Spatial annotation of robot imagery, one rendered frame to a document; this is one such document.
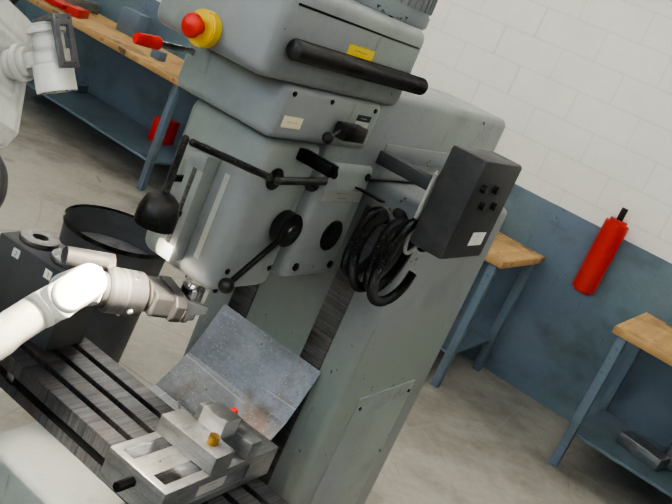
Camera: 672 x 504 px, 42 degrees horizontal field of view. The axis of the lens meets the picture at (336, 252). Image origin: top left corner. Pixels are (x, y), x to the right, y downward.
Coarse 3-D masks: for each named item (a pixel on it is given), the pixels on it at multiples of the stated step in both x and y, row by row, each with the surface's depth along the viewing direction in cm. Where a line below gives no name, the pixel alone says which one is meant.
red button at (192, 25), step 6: (192, 12) 136; (186, 18) 136; (192, 18) 135; (198, 18) 135; (186, 24) 136; (192, 24) 135; (198, 24) 135; (204, 24) 138; (186, 30) 136; (192, 30) 135; (198, 30) 135; (204, 30) 138; (186, 36) 137; (192, 36) 136
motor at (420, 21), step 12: (360, 0) 167; (372, 0) 166; (384, 0) 166; (396, 0) 167; (408, 0) 167; (420, 0) 169; (432, 0) 172; (384, 12) 167; (396, 12) 167; (408, 12) 168; (420, 12) 170; (432, 12) 175; (420, 24) 171
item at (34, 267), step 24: (0, 240) 194; (24, 240) 193; (48, 240) 197; (0, 264) 195; (24, 264) 192; (48, 264) 189; (0, 288) 195; (24, 288) 192; (0, 312) 196; (48, 336) 190; (72, 336) 197
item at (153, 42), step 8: (136, 32) 142; (136, 40) 142; (144, 40) 143; (152, 40) 144; (160, 40) 146; (152, 48) 145; (160, 48) 146; (168, 48) 148; (176, 48) 150; (184, 48) 152; (192, 48) 154
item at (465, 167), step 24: (456, 168) 163; (480, 168) 161; (504, 168) 169; (432, 192) 166; (456, 192) 164; (480, 192) 164; (504, 192) 175; (432, 216) 166; (456, 216) 164; (480, 216) 171; (432, 240) 166; (456, 240) 167; (480, 240) 178
